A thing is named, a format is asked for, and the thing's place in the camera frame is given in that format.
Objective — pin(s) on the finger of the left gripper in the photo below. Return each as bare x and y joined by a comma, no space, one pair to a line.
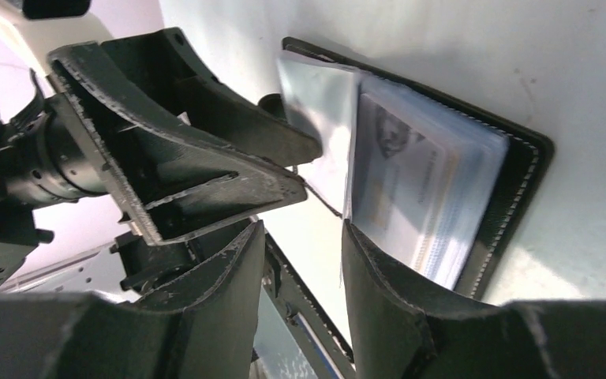
166,68

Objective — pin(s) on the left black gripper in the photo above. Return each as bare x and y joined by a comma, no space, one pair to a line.
102,135

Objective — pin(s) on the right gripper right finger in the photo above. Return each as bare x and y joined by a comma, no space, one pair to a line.
403,325

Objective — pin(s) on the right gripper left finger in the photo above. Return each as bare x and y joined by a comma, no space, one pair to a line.
199,325

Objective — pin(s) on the black leather card holder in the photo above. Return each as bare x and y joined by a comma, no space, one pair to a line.
435,182

